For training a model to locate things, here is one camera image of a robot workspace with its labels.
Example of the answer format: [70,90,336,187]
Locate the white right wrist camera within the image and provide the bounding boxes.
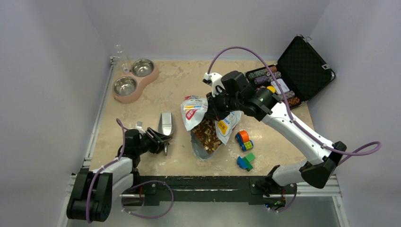
[203,72,225,97]

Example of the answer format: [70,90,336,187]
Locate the cat food bag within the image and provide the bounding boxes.
[181,96,242,161]

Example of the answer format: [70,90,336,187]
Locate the pink double pet bowl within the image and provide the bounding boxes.
[112,59,159,104]

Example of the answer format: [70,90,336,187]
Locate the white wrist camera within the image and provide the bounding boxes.
[203,72,225,97]
[135,121,143,131]

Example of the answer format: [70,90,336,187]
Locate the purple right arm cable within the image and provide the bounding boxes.
[208,46,382,165]

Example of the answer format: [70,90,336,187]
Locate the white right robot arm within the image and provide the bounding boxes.
[203,71,347,192]

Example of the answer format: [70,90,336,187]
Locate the green blue toy blocks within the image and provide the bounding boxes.
[236,153,255,172]

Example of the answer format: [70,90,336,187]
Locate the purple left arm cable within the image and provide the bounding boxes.
[86,118,129,224]

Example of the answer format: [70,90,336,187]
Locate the yellow round chip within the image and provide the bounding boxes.
[266,86,276,93]

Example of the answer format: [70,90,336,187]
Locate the black poker chip case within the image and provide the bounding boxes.
[245,35,336,109]

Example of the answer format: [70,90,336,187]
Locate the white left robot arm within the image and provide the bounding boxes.
[66,128,172,223]

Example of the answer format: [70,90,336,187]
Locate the metal food scoop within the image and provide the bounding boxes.
[158,112,174,136]

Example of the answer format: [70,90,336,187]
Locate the clear plastic bottle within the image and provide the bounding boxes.
[114,44,131,74]

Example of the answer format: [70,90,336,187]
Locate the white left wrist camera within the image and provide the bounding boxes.
[135,121,143,131]

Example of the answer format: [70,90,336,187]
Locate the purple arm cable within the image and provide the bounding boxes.
[86,118,129,224]
[208,46,382,165]

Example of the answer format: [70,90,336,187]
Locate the white playing card box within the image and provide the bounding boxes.
[270,79,290,94]

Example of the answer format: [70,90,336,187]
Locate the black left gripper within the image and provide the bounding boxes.
[135,128,171,155]

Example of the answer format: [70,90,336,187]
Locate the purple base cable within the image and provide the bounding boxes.
[121,180,174,220]

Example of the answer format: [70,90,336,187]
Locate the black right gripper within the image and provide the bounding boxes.
[206,87,242,122]

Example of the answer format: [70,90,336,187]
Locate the orange blue toy car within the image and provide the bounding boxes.
[235,130,253,152]

